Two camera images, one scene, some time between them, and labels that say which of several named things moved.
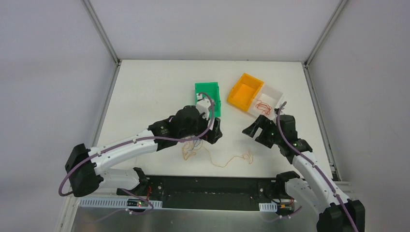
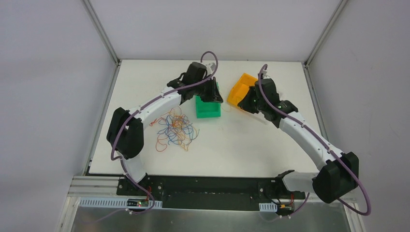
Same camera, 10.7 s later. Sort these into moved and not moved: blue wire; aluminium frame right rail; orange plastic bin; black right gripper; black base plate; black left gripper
Moved: black right gripper; blue wire; black left gripper
Not moved: orange plastic bin; black base plate; aluminium frame right rail
